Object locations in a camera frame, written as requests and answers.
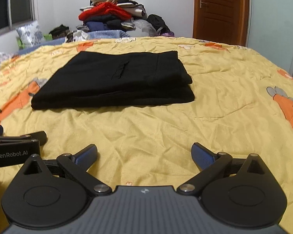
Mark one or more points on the blue bed sheet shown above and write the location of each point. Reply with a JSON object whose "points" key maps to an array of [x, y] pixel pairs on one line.
{"points": [[78, 36]]}

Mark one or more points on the red knitted garment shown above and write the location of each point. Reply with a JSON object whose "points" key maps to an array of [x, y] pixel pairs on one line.
{"points": [[105, 8]]}

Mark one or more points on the floral white pillow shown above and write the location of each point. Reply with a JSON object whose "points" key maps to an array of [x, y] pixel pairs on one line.
{"points": [[30, 32]]}

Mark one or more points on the dark brown bag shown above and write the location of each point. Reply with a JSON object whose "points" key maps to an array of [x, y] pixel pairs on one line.
{"points": [[59, 32]]}

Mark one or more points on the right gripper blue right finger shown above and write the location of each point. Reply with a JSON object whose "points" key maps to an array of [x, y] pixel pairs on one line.
{"points": [[212, 166]]}

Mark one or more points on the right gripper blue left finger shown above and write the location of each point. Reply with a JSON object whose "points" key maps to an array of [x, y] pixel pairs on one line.
{"points": [[75, 168]]}

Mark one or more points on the yellow carrot print quilt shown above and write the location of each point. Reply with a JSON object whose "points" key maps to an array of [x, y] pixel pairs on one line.
{"points": [[243, 104]]}

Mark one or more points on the green plastic basket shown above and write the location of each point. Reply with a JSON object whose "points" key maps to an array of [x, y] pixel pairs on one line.
{"points": [[21, 45]]}

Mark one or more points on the black pants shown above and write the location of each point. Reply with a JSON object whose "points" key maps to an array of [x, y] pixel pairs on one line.
{"points": [[92, 79]]}

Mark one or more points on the pile of mixed clothes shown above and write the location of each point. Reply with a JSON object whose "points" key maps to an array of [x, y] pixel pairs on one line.
{"points": [[141, 23]]}

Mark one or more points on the brown wooden door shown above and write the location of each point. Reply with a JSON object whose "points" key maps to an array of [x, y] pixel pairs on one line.
{"points": [[222, 21]]}

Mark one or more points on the white wardrobe sliding door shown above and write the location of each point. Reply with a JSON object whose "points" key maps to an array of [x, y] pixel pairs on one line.
{"points": [[270, 31]]}

